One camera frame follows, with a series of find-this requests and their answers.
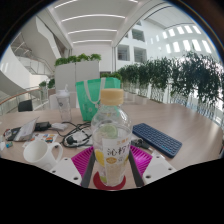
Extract black notebook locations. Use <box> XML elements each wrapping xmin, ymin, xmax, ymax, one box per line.
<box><xmin>4</xmin><ymin>126</ymin><xmax>22</xmax><ymax>142</ymax></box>

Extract stack of white papers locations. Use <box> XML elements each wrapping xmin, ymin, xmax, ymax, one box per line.
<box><xmin>13</xmin><ymin>117</ymin><xmax>40</xmax><ymax>143</ymax></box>

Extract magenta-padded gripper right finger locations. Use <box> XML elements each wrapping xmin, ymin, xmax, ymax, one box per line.
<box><xmin>128</xmin><ymin>144</ymin><xmax>178</xmax><ymax>188</ymax></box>

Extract green plants atop cabinet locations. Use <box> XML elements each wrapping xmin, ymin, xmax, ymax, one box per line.
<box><xmin>54</xmin><ymin>53</ymin><xmax>102</xmax><ymax>67</ymax></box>

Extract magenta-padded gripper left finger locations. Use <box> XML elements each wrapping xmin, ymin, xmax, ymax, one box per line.
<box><xmin>49</xmin><ymin>145</ymin><xmax>97</xmax><ymax>189</ymax></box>

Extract black pouch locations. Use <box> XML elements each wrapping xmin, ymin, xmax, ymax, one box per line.
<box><xmin>34</xmin><ymin>121</ymin><xmax>52</xmax><ymax>132</ymax></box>

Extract potted green plants by railing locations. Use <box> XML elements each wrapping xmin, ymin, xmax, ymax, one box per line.
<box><xmin>38</xmin><ymin>78</ymin><xmax>56</xmax><ymax>98</ymax></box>

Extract green tote bag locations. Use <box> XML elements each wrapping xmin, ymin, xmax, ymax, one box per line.
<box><xmin>75</xmin><ymin>77</ymin><xmax>122</xmax><ymax>123</ymax></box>

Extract black chair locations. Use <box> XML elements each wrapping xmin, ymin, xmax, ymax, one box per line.
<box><xmin>17</xmin><ymin>99</ymin><xmax>34</xmax><ymax>113</ymax></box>

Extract white charger block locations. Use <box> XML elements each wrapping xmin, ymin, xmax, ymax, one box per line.
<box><xmin>51</xmin><ymin>122</ymin><xmax>69</xmax><ymax>132</ymax></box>

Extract white ceramic mug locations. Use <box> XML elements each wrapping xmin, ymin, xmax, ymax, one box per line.
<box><xmin>22</xmin><ymin>138</ymin><xmax>64</xmax><ymax>172</ymax></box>

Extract colourful sticker sheet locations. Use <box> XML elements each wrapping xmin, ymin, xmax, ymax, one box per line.
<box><xmin>22</xmin><ymin>132</ymin><xmax>58</xmax><ymax>149</ymax></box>

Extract low green planter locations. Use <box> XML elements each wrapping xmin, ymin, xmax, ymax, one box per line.
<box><xmin>99</xmin><ymin>71</ymin><xmax>123</xmax><ymax>82</ymax></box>

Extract flat round red coaster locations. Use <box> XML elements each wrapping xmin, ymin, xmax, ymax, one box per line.
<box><xmin>92</xmin><ymin>170</ymin><xmax>128</xmax><ymax>191</ymax></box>

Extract ceiling strip lights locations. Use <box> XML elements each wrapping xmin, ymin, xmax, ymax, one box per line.
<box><xmin>53</xmin><ymin>0</ymin><xmax>139</xmax><ymax>44</ymax></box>

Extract tangle of black cables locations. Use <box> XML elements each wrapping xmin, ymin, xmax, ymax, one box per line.
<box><xmin>54</xmin><ymin>121</ymin><xmax>94</xmax><ymax>148</ymax></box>

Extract row of green hedge plants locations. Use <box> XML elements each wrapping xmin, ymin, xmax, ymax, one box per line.
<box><xmin>116</xmin><ymin>51</ymin><xmax>224</xmax><ymax>116</ymax></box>

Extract white cabinet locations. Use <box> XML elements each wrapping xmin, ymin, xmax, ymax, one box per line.
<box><xmin>54</xmin><ymin>59</ymin><xmax>101</xmax><ymax>101</ymax></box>

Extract clear yellow-capped drink bottle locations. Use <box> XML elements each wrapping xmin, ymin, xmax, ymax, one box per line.
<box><xmin>90</xmin><ymin>88</ymin><xmax>133</xmax><ymax>188</ymax></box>

